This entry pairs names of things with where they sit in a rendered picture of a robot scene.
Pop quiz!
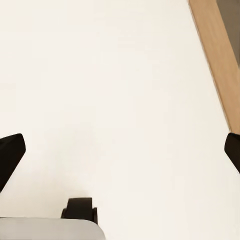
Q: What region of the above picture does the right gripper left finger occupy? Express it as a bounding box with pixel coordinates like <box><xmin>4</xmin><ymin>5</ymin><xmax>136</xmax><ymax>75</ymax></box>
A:
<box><xmin>0</xmin><ymin>133</ymin><xmax>26</xmax><ymax>193</ymax></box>

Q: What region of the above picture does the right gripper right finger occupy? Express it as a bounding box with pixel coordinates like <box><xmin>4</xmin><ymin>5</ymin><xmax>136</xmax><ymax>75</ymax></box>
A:
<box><xmin>224</xmin><ymin>132</ymin><xmax>240</xmax><ymax>173</ymax></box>

